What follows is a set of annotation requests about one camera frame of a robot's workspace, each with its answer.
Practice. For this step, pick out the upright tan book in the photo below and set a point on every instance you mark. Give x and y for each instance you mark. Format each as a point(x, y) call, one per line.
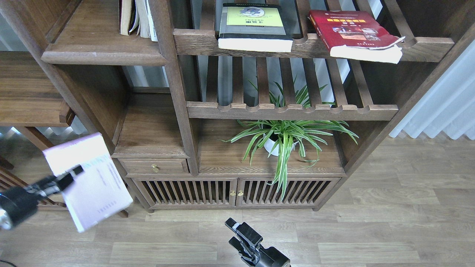
point(127, 12)

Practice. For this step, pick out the brass cabinet door knobs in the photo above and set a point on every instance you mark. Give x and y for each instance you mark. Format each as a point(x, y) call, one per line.
point(234, 193)

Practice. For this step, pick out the yellow and black book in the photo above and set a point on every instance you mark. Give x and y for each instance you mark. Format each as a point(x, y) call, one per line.
point(254, 27)

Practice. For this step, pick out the dark wooden bookshelf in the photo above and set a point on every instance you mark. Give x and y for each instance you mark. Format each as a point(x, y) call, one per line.
point(170, 102)

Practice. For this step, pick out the white plant pot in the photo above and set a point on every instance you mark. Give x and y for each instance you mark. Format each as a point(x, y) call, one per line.
point(279, 145)

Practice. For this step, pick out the green spider plant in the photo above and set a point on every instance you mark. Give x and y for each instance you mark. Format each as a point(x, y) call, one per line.
point(309, 134)

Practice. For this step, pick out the brass drawer knob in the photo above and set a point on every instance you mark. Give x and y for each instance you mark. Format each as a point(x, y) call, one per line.
point(155, 168)

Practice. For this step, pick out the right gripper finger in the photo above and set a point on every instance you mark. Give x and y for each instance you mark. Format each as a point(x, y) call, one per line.
point(246, 234)
point(237, 246)

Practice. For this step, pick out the red paperback book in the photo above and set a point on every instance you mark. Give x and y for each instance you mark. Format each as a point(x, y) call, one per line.
point(356, 35)

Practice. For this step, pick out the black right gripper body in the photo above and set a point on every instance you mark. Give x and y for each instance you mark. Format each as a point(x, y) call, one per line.
point(266, 257)

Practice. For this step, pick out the pale lilac paperback book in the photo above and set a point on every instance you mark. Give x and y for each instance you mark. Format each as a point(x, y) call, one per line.
point(99, 191)

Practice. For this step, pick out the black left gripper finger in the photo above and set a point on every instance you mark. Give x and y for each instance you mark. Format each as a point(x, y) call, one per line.
point(55, 184)

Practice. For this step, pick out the white curtain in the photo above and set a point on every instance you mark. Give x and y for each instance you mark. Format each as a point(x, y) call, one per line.
point(449, 106)

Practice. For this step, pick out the upright white books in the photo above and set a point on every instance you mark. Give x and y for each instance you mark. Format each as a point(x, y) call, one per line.
point(146, 27)

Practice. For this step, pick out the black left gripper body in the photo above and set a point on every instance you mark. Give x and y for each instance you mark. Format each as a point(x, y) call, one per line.
point(18, 204)

